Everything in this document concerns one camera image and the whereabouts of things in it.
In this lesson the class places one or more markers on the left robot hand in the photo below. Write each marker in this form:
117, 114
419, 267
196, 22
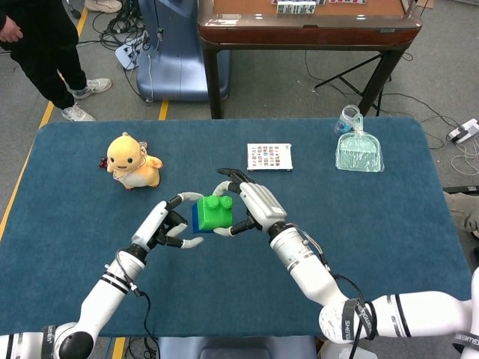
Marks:
151, 224

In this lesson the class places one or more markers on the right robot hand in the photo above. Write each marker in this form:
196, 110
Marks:
262, 205

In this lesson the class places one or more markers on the blue building block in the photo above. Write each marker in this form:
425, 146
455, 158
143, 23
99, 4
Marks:
195, 220

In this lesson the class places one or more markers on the green building block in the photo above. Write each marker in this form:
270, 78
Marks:
215, 217

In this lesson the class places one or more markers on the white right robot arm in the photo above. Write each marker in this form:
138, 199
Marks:
318, 276

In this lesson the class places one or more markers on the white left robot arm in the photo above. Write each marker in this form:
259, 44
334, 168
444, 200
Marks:
105, 295

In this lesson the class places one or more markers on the printed sticker card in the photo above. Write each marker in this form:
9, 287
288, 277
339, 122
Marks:
269, 157

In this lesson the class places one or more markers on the yellow plush dinosaur toy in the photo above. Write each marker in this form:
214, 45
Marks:
136, 172

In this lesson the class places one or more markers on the blue table cloth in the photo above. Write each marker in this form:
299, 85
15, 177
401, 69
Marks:
75, 224

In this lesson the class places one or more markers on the dark red bead cluster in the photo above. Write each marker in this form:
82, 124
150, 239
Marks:
103, 163

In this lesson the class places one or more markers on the clear plastic dustpan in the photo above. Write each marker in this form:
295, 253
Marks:
359, 157

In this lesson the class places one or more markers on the clear bottle blue label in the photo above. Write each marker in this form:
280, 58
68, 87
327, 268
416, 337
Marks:
346, 119

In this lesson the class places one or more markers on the blue grey robot torso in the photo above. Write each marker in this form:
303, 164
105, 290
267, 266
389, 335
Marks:
239, 348

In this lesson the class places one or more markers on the white power strip with plugs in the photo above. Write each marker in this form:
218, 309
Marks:
125, 56

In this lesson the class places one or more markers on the blue grey machine base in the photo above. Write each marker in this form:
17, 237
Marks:
179, 56

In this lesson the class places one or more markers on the brown mahjong table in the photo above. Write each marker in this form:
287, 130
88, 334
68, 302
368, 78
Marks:
299, 33

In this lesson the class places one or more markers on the standing mahjong tile row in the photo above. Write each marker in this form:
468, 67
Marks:
296, 8

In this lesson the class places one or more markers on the olive fabric item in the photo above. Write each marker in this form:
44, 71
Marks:
466, 213

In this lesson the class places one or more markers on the person in black clothes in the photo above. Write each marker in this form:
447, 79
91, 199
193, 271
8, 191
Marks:
37, 48

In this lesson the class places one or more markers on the white power strip black plug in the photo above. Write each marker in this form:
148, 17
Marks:
464, 131

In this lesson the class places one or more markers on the flat red-print mahjong tile row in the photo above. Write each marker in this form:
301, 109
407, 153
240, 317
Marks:
346, 2

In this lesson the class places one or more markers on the white sneaker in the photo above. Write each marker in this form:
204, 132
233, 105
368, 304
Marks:
103, 4

